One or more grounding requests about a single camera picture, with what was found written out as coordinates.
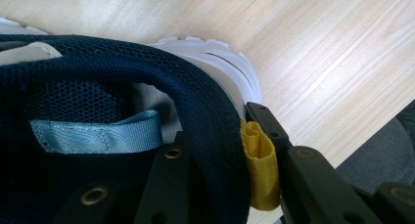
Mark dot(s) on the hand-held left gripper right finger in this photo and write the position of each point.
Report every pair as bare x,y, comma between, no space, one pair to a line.
310,191

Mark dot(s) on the navy and white sneaker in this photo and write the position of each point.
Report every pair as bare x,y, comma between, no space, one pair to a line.
98,64

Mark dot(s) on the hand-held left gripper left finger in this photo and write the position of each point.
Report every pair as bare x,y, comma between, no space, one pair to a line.
166,191

